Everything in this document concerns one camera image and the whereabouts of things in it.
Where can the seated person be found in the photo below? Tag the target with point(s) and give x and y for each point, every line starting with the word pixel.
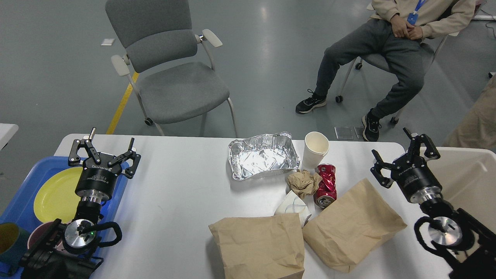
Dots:
pixel 325 78

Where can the white chair under person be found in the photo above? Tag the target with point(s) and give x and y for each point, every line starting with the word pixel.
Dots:
pixel 378 62

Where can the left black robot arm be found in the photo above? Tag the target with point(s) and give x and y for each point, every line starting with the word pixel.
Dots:
pixel 66 250

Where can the yellow plate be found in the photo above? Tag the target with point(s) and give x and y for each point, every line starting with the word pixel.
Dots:
pixel 54 197

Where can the crumpled brown paper ball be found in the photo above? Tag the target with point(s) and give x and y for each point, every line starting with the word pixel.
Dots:
pixel 304 183

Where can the blue plastic tray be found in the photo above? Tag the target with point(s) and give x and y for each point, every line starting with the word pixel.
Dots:
pixel 21 209

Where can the white side table corner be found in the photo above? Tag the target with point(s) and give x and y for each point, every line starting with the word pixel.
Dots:
pixel 7 131

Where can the aluminium foil tray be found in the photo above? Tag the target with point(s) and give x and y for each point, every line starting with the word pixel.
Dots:
pixel 262 155

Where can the beige plastic bin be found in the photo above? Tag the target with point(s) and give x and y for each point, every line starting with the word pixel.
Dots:
pixel 467 177

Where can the pink mug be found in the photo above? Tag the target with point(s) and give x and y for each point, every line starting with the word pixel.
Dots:
pixel 39 232

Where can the dark teal mug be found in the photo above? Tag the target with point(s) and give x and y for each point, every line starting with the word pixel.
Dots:
pixel 13 245

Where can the crushed red soda can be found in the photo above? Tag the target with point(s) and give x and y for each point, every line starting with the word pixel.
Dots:
pixel 326 192

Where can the tan cloth at right edge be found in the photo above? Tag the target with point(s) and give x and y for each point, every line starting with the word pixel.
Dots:
pixel 478 127

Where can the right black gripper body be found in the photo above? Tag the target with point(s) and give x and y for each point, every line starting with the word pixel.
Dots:
pixel 415 179

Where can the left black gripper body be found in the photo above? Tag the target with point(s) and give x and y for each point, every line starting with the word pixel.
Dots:
pixel 100 179

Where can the brown paper bag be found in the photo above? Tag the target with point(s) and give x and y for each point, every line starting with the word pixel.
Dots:
pixel 261 247
pixel 345 233

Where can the grey office chair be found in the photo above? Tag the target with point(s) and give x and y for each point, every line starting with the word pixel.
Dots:
pixel 157 31

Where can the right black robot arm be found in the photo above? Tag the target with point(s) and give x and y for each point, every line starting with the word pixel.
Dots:
pixel 452 234

